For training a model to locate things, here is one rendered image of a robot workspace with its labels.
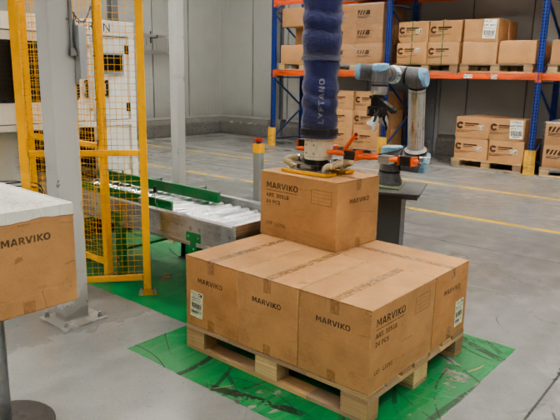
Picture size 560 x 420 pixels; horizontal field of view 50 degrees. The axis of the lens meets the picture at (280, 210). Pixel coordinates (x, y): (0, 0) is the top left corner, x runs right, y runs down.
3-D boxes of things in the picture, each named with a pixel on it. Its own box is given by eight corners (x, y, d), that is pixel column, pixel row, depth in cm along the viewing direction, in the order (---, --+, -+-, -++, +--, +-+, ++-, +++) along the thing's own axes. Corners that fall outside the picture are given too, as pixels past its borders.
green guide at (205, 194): (97, 177, 558) (97, 167, 556) (107, 176, 566) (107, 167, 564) (217, 203, 458) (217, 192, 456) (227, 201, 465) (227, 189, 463)
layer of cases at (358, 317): (187, 322, 341) (185, 254, 332) (297, 279, 415) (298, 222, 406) (367, 396, 266) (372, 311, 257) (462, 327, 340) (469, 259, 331)
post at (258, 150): (251, 268, 481) (252, 143, 459) (257, 267, 486) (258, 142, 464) (257, 271, 477) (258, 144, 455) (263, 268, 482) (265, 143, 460)
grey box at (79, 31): (62, 78, 359) (59, 26, 352) (70, 78, 363) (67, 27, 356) (81, 78, 347) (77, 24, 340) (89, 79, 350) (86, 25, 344)
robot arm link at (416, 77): (407, 165, 432) (409, 62, 393) (431, 168, 424) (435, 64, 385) (400, 174, 421) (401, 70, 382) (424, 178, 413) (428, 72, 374)
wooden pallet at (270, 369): (187, 346, 344) (186, 322, 341) (297, 299, 419) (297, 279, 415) (366, 426, 269) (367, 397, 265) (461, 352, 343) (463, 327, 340)
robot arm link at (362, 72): (392, 65, 400) (353, 60, 342) (410, 67, 394) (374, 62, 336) (390, 83, 403) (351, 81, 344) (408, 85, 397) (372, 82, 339)
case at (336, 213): (260, 232, 379) (260, 169, 371) (302, 222, 408) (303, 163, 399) (335, 252, 339) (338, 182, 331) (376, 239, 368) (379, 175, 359)
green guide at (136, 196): (42, 184, 519) (42, 174, 517) (54, 183, 526) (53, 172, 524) (162, 214, 418) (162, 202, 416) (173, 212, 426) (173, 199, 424)
